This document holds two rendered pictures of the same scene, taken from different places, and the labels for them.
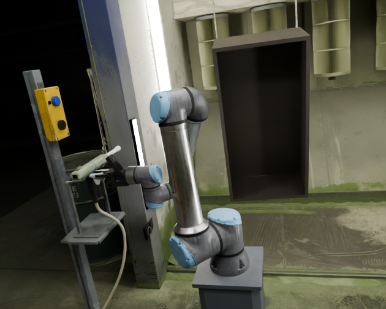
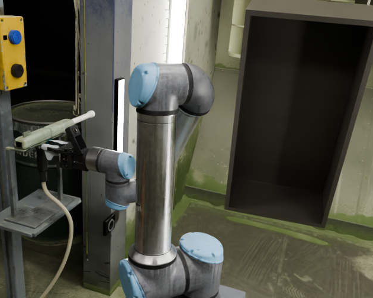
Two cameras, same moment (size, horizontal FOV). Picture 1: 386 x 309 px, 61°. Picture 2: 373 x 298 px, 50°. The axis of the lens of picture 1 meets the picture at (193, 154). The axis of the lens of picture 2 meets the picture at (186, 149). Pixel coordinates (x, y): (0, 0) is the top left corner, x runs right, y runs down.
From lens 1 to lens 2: 0.25 m
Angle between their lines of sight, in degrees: 5
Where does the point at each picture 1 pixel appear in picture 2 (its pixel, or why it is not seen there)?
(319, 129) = (362, 141)
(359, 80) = not seen: outside the picture
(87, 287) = (13, 281)
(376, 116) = not seen: outside the picture
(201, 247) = (158, 285)
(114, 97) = (101, 45)
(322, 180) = (349, 206)
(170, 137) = (147, 130)
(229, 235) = (201, 274)
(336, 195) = (361, 229)
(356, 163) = not seen: outside the picture
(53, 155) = not seen: outside the picture
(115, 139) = (92, 100)
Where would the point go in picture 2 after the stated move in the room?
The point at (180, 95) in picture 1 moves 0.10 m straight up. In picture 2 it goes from (174, 75) to (177, 35)
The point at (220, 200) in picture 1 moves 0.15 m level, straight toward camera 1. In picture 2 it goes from (215, 199) to (214, 207)
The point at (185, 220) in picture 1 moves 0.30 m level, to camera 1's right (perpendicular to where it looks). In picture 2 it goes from (145, 245) to (247, 256)
